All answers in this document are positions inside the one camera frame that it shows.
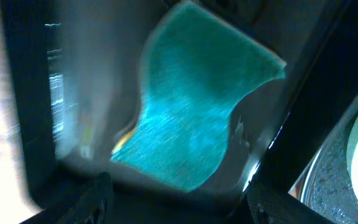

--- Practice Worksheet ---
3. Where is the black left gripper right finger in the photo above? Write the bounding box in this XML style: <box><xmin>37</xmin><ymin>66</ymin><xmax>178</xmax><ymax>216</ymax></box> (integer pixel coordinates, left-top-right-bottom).
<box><xmin>247</xmin><ymin>181</ymin><xmax>333</xmax><ymax>224</ymax></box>

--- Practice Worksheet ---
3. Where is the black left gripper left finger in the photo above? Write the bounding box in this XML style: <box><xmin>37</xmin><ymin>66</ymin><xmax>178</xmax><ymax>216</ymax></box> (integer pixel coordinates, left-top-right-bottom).
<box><xmin>23</xmin><ymin>172</ymin><xmax>114</xmax><ymax>224</ymax></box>

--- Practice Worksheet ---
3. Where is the green scrubbing sponge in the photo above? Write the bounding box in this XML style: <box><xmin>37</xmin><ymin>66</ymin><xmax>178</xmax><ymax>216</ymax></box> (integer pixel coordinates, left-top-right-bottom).
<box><xmin>111</xmin><ymin>1</ymin><xmax>286</xmax><ymax>192</ymax></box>

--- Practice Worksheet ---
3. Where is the round black serving tray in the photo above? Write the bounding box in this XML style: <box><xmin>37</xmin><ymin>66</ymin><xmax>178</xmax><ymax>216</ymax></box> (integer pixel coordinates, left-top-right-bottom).
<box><xmin>289</xmin><ymin>94</ymin><xmax>358</xmax><ymax>223</ymax></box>

